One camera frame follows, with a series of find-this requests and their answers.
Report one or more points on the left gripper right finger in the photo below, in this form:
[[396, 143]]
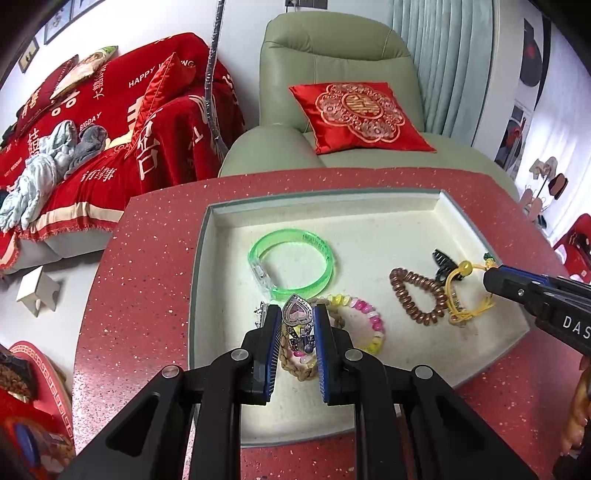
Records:
[[409, 424]]

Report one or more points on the sofa with red cover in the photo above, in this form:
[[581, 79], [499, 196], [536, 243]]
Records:
[[150, 102]]

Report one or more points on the green leather armchair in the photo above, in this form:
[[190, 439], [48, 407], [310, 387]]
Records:
[[307, 48]]

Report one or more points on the small white stool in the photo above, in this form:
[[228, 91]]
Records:
[[38, 289]]

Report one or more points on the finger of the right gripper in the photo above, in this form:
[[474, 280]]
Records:
[[558, 301], [516, 284]]

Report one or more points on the right hand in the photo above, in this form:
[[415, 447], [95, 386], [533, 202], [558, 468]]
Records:
[[579, 412]]

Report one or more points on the teal curtain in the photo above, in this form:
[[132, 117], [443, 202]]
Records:
[[451, 43]]

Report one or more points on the light blue clothes pile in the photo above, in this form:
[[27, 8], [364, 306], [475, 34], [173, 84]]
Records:
[[60, 154]]

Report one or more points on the grey jewelry tray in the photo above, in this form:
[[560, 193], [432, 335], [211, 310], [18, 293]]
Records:
[[371, 232]]

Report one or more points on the red round tin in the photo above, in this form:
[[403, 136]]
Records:
[[52, 396]]

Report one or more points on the green plastic bangle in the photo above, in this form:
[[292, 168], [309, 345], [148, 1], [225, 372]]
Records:
[[291, 261]]

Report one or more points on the long red sofa pillow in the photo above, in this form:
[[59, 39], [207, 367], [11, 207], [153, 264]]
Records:
[[40, 99]]

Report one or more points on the double picture frame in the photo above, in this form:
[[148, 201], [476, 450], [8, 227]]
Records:
[[68, 13]]

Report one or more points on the small picture frame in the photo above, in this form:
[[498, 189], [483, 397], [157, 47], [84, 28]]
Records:
[[28, 55]]

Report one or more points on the black claw hair clip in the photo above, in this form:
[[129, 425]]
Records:
[[446, 265]]

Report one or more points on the red embroidered cushion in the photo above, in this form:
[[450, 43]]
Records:
[[357, 115]]

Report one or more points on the silver heart pendant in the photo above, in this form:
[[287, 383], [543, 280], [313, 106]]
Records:
[[298, 322]]

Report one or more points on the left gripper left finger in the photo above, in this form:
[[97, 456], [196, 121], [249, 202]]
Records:
[[187, 423]]

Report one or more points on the silver bar hair clip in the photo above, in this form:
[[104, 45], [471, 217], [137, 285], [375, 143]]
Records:
[[261, 314]]

